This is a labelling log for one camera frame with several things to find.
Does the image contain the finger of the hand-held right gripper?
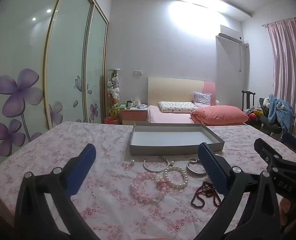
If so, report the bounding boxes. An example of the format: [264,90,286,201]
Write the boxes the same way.
[281,132,296,155]
[253,137,296,167]

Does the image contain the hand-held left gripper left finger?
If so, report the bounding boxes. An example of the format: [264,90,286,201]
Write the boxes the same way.
[14,144,101,240]

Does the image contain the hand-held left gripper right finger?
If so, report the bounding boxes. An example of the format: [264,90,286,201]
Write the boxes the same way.
[193,142,282,240]

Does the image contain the wide silver bracelet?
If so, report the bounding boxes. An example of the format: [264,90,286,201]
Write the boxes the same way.
[187,158,208,175]

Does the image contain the grey cardboard box tray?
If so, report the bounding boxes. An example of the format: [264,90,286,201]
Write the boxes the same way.
[129,123,225,156]

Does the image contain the pink bead bracelet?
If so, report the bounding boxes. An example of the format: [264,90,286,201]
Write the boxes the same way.
[130,172,170,204]

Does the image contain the thin silver bangle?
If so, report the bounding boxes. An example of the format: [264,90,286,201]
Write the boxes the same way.
[143,156,170,173]

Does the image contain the dark stroller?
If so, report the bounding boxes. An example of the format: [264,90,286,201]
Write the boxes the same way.
[259,97,288,135]

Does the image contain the blue plush garment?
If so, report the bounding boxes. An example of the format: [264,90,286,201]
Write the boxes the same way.
[268,94,296,133]

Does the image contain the colourful toys pile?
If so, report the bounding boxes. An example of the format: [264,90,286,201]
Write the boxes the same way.
[248,109,263,120]

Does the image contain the dark wooden chair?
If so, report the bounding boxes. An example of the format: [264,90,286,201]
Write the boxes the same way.
[241,90,256,113]

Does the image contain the folded coral quilt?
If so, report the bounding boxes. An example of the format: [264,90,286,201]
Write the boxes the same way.
[190,106,249,125]

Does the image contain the pink bed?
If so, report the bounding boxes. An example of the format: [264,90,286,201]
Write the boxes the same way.
[147,105,249,127]

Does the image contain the white patterned pillow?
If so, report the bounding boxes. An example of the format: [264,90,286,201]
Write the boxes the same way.
[159,101,200,113]

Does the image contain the pink curtain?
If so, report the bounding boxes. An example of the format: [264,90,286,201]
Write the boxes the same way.
[266,17,296,135]

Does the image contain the purple patterned pillow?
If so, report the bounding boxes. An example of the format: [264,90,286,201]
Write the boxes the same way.
[193,92,213,105]

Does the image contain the pink and beige nightstand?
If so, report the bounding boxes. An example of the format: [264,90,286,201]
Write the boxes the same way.
[122,107,148,125]

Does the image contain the column of plush toys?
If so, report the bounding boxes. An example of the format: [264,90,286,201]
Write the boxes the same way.
[107,69,121,118]

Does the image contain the beige and pink headboard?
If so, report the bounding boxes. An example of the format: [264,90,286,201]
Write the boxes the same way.
[148,77,216,107]

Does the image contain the curtain rod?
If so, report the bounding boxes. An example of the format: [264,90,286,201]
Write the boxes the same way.
[261,16,296,27]

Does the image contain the white air conditioner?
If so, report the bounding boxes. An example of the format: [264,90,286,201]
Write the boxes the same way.
[218,24,243,43]

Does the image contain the flower print sliding wardrobe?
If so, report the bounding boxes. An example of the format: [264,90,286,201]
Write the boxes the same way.
[0,0,110,158]

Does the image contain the dark red bead necklace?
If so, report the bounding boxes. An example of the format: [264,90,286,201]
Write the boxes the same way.
[190,181,222,208]

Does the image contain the white pearl bracelet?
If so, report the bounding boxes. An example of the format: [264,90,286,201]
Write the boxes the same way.
[163,166,189,189]

